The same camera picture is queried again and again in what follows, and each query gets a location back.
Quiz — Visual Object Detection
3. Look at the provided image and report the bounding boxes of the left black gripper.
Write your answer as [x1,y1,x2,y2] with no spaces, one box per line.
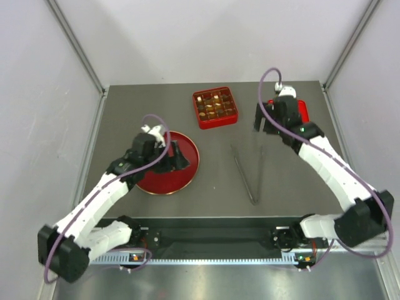
[144,140,189,174]

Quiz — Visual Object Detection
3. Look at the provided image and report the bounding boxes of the round dark red plate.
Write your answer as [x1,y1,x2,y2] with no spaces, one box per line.
[137,131,200,195]

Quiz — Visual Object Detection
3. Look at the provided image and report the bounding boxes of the red box lid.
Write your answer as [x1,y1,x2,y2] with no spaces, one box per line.
[266,98,309,125]

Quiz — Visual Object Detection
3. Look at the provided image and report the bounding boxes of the metal tongs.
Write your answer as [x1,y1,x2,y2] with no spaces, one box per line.
[230,144,264,206]

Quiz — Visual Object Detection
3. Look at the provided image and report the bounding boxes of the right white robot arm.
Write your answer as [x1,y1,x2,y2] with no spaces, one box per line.
[254,93,394,250]

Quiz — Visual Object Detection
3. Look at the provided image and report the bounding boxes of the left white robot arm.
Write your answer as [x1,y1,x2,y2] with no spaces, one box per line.
[37,129,190,284]

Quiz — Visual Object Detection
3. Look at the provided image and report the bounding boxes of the red chocolate box with tray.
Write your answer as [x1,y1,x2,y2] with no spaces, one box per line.
[192,86,239,130]

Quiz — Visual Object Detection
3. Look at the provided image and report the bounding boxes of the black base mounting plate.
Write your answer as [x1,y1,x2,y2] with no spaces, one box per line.
[102,217,329,260]

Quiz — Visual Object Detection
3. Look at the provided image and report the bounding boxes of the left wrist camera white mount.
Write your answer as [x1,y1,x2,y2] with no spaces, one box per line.
[141,124,166,148]

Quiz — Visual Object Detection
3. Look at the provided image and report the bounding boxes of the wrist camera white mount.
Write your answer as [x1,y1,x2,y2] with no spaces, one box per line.
[141,124,166,148]
[274,82,297,98]

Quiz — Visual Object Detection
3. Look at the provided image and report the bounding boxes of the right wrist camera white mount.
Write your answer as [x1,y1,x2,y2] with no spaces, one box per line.
[274,82,297,98]

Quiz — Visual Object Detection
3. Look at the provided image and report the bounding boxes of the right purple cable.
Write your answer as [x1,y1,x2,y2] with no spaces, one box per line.
[259,67,395,259]

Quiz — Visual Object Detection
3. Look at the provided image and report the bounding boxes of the purple cable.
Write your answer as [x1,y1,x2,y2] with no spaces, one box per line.
[259,67,395,259]
[43,114,172,284]

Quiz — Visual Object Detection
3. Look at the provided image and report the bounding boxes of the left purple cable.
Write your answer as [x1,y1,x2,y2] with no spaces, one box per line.
[43,114,172,284]

